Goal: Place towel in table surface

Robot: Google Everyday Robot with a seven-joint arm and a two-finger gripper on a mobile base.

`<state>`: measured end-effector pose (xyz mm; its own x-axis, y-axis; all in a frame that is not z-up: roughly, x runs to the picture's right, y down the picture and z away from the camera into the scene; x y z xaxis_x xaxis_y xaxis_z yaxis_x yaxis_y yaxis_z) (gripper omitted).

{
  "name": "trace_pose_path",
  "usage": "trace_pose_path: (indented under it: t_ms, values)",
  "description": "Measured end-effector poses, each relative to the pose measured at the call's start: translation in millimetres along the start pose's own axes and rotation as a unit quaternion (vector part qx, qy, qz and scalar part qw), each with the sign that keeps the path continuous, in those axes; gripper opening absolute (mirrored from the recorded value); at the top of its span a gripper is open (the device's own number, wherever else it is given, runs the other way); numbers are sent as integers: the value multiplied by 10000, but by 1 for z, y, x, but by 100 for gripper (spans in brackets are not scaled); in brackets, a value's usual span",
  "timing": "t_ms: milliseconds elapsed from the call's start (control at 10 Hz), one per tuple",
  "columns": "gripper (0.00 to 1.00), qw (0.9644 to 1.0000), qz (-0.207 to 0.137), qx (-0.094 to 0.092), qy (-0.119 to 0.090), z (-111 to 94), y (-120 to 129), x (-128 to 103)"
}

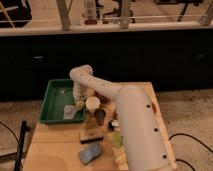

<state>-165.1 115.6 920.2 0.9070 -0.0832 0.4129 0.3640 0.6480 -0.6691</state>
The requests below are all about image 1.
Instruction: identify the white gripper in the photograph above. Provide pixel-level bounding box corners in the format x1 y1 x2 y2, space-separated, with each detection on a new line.
73 83 87 111

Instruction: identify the small light grey towel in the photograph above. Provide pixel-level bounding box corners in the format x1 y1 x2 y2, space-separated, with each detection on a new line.
63 105 77 119

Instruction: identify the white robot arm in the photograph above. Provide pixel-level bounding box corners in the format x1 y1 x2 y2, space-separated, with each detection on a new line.
69 65 173 171

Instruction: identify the white paper cup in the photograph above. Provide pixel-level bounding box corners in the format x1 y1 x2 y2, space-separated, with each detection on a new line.
86 96 100 115

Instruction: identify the dark metal cup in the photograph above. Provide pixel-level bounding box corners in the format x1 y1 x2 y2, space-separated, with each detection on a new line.
94 109 106 126

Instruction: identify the dark red bowl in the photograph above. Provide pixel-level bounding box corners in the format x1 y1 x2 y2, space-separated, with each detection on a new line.
94 91 110 103

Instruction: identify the green plastic tray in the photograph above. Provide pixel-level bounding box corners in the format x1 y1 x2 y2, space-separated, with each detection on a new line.
39 79 86 124

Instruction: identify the wooden block with black base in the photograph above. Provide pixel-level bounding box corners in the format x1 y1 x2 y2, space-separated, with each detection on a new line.
79 118 104 144

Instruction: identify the black and white brush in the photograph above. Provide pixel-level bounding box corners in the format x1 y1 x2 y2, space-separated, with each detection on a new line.
108 120 119 130

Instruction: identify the blue grey sponge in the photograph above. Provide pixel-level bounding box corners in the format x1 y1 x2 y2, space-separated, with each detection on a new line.
79 143 103 165

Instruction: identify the green translucent cup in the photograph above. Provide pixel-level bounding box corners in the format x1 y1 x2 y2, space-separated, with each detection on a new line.
112 131 123 148

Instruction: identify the black pole stand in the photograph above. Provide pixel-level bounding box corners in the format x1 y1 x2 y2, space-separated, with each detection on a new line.
14 121 30 171

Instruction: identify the yellow corn toy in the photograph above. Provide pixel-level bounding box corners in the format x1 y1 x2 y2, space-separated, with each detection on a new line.
113 147 127 166

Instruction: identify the white numbered sign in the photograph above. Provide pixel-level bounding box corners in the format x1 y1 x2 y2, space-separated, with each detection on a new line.
83 0 96 19

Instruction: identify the black cable right floor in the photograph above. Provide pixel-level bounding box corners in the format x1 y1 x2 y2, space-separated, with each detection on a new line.
168 132 213 171

